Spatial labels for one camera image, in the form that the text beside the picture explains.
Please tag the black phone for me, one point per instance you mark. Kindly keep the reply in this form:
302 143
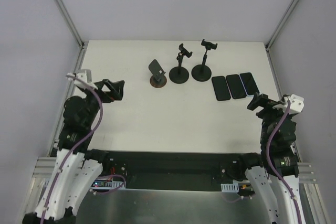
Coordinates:
221 89
235 86

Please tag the white cable duct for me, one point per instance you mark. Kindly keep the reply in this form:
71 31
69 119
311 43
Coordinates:
108 185
230 188

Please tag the right aluminium frame post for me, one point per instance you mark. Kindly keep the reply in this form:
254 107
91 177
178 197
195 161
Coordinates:
285 17

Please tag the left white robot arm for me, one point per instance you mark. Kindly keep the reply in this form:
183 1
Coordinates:
74 172

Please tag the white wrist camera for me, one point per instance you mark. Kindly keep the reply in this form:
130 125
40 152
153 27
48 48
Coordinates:
294 102
82 79

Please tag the left white cable duct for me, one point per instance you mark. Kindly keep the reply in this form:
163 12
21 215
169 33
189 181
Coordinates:
108 185

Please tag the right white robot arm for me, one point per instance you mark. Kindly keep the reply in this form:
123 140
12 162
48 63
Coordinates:
274 173

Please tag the left aluminium frame post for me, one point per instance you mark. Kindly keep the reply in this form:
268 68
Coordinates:
70 23

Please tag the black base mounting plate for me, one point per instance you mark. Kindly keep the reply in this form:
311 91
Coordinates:
177 171

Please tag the black round-base phone stand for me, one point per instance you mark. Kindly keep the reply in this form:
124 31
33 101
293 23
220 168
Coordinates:
202 72

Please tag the aluminium frame post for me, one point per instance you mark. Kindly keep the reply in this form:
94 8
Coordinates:
285 17
70 23

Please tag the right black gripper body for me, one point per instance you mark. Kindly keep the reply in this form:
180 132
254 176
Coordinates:
268 104

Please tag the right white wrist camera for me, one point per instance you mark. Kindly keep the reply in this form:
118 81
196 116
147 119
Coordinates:
294 102

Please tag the wooden-base phone stand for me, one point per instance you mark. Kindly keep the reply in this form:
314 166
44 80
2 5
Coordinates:
158 78

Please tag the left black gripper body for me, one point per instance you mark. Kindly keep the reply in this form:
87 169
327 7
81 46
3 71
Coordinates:
99 93

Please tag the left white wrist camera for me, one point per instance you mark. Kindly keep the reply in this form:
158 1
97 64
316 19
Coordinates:
82 79

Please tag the right white cable duct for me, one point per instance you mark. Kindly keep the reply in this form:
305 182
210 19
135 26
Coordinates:
230 188

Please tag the light blue cased phone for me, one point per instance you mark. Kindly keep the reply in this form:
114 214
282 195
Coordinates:
249 83

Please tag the horizontal aluminium rail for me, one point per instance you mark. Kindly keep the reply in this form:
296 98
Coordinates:
45 165

